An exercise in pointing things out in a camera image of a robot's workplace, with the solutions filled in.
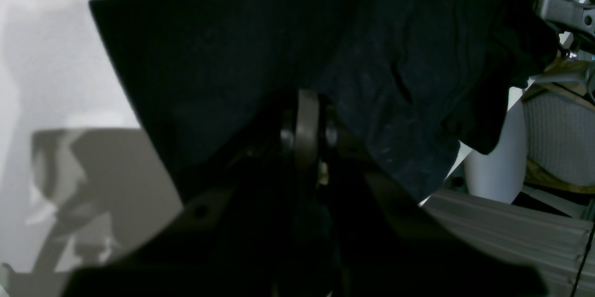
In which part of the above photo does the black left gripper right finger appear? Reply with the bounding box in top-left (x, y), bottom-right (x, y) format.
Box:
top-left (321, 106), bottom-right (549, 297)

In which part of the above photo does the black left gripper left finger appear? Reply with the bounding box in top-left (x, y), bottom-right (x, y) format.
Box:
top-left (63, 90), bottom-right (321, 297)

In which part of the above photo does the black t-shirt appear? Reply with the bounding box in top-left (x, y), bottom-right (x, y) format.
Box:
top-left (89, 0), bottom-right (558, 201)

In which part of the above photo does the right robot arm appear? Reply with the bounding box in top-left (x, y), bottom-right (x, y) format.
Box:
top-left (536, 0), bottom-right (595, 59)

